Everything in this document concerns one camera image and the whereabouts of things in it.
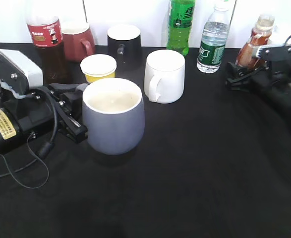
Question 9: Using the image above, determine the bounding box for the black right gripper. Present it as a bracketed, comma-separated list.
[226, 61, 291, 109]

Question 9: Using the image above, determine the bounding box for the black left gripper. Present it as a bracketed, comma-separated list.
[0, 83, 89, 143]

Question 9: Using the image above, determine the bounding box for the orange iced tea bottle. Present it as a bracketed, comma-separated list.
[235, 14, 275, 69]

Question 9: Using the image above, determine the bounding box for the grey ceramic mug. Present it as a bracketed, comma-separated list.
[82, 78, 145, 155]

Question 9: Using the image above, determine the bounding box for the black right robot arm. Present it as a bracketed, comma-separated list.
[225, 60, 291, 132]

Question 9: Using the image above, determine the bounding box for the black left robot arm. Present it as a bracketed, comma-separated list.
[0, 83, 88, 159]

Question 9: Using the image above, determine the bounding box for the dark red ceramic mug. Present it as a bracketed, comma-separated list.
[61, 20, 95, 62]

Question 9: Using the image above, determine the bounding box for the white ceramic mug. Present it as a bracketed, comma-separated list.
[144, 50, 185, 104]

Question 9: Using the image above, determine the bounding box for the green sprite bottle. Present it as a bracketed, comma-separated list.
[167, 0, 195, 57]

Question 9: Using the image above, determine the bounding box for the black ceramic mug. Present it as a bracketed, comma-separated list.
[107, 24, 142, 73]

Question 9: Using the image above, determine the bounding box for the yellow plastic cup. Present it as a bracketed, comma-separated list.
[80, 54, 117, 83]

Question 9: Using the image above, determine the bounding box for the clear water bottle green label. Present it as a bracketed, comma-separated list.
[197, 0, 230, 73]

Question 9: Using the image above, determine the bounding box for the cola bottle red label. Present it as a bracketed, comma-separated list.
[26, 0, 71, 84]

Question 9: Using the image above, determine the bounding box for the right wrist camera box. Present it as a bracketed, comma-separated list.
[251, 44, 291, 61]

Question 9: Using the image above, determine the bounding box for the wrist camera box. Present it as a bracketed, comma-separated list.
[0, 49, 44, 99]
[251, 44, 291, 61]

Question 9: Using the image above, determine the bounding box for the thin black left cable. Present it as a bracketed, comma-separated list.
[0, 86, 59, 189]

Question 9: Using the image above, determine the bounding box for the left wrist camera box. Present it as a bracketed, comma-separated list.
[0, 49, 44, 99]

